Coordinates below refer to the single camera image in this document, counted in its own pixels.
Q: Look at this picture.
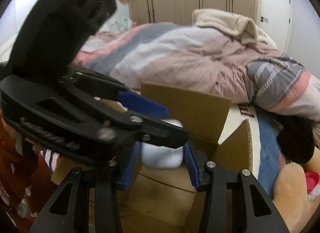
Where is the white rounded plastic case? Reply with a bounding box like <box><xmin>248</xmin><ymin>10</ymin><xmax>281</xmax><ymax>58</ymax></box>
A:
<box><xmin>139</xmin><ymin>118</ymin><xmax>185</xmax><ymax>170</ymax></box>

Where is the white door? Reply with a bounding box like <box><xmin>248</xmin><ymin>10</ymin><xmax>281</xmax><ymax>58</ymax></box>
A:
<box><xmin>259</xmin><ymin>0</ymin><xmax>292</xmax><ymax>52</ymax></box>

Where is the cream fleece blanket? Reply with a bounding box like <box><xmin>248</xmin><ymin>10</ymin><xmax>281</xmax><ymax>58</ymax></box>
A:
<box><xmin>191</xmin><ymin>8</ymin><xmax>277</xmax><ymax>49</ymax></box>

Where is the striped plush bed blanket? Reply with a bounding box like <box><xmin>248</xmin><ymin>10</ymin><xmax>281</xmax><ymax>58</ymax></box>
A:
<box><xmin>218</xmin><ymin>104</ymin><xmax>285</xmax><ymax>197</ymax></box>

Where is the mint green small bag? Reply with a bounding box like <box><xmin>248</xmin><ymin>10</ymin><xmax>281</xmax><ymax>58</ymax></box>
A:
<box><xmin>111</xmin><ymin>17</ymin><xmax>133</xmax><ymax>32</ymax></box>

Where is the brown cardboard box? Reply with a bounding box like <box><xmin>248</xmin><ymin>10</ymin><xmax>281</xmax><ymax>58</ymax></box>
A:
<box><xmin>51</xmin><ymin>81</ymin><xmax>254</xmax><ymax>233</ymax></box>

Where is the pink grey striped duvet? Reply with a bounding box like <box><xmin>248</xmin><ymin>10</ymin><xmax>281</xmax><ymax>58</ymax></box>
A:
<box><xmin>74</xmin><ymin>23</ymin><xmax>319</xmax><ymax>121</ymax></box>

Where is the tan plush toy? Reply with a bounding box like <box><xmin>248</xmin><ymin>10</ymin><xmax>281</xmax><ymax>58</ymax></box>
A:
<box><xmin>273</xmin><ymin>148</ymin><xmax>319</xmax><ymax>232</ymax></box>

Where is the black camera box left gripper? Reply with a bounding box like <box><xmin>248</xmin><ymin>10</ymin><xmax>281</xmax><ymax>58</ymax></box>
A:
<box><xmin>1</xmin><ymin>0</ymin><xmax>117</xmax><ymax>80</ymax></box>

